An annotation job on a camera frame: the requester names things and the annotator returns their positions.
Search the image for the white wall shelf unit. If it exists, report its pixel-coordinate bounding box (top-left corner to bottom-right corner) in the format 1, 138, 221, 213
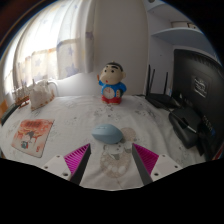
149, 3, 218, 58

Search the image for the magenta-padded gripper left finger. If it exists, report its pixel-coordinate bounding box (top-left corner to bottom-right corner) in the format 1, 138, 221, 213
42, 143, 92, 186

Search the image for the white ceramic pitcher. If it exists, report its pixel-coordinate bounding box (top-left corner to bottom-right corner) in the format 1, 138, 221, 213
28, 79, 59, 112

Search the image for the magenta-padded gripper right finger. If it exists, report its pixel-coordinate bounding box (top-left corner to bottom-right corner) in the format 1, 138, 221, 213
131, 143, 183, 186

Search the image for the cartoon boy figurine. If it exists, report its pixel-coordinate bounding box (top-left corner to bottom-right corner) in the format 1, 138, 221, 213
96, 61, 128, 105

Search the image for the white printed tablecloth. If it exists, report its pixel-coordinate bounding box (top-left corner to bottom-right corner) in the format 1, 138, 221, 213
0, 94, 206, 192

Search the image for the black router with antennas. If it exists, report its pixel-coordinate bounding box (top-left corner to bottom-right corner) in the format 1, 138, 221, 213
144, 64, 183, 109

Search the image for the white star print curtain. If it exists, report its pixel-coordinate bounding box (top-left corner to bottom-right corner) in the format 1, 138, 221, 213
13, 0, 96, 89

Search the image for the orange cartoon print mouse pad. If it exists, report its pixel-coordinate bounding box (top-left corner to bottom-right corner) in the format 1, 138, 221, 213
10, 118, 55, 159

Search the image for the dark keyboard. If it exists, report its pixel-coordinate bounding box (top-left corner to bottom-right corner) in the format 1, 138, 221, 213
0, 103, 21, 126

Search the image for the black computer monitor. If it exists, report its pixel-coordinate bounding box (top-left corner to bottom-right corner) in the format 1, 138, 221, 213
173, 48, 224, 161

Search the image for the light blue computer mouse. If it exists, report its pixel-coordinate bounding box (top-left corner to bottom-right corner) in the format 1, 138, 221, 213
91, 123, 124, 145

